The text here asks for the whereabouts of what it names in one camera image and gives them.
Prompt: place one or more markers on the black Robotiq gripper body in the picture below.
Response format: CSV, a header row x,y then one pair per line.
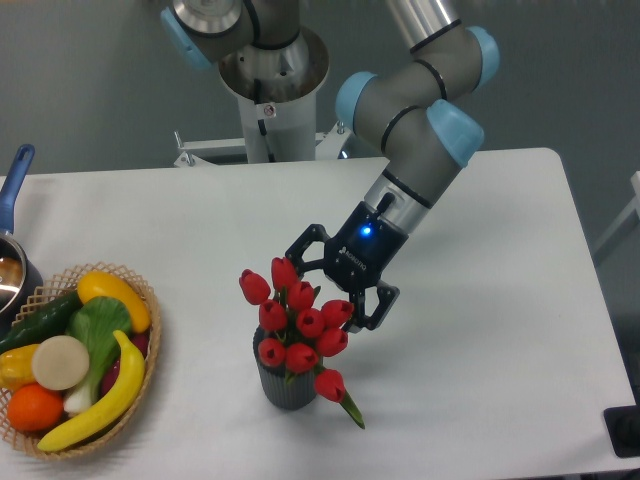
x,y
356,256

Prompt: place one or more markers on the beige round disc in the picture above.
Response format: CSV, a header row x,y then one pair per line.
x,y
60,363

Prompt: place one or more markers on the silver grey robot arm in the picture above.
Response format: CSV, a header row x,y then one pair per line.
x,y
274,66

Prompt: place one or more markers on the yellow bell pepper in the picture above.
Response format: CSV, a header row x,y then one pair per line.
x,y
16,370

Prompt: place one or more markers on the black device at table edge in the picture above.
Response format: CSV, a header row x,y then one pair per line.
x,y
623,429

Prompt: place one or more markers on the blue handled saucepan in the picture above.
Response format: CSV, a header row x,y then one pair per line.
x,y
19,277

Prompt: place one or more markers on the woven wicker basket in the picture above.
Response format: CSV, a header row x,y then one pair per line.
x,y
58,285

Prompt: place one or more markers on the white frame at right edge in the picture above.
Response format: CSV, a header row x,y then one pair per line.
x,y
626,221

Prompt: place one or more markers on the dark green cucumber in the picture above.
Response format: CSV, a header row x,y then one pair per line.
x,y
48,321

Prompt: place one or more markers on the red tulip bouquet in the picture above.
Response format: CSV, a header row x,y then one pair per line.
x,y
299,335

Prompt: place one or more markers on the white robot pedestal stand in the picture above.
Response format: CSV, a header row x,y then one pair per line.
x,y
271,133

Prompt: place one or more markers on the dark grey ribbed vase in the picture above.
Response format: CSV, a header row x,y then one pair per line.
x,y
288,395

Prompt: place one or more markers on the green bok choy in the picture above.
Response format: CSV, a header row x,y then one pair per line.
x,y
93,325

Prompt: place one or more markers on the yellow squash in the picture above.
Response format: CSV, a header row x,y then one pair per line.
x,y
102,284

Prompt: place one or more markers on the orange fruit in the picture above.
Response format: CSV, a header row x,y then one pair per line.
x,y
33,408

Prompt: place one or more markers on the dark red vegetable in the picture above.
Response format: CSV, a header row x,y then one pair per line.
x,y
141,341

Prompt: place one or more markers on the yellow banana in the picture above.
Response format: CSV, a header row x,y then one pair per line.
x,y
106,410

